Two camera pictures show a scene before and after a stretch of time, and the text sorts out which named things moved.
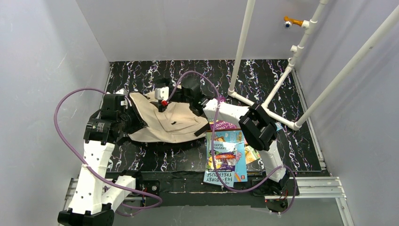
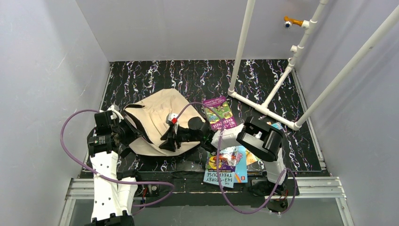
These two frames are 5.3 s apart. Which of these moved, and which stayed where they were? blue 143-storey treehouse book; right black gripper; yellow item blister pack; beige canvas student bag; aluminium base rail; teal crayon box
Moved: right black gripper; beige canvas student bag
Stayed: aluminium base rail; blue 143-storey treehouse book; yellow item blister pack; teal crayon box
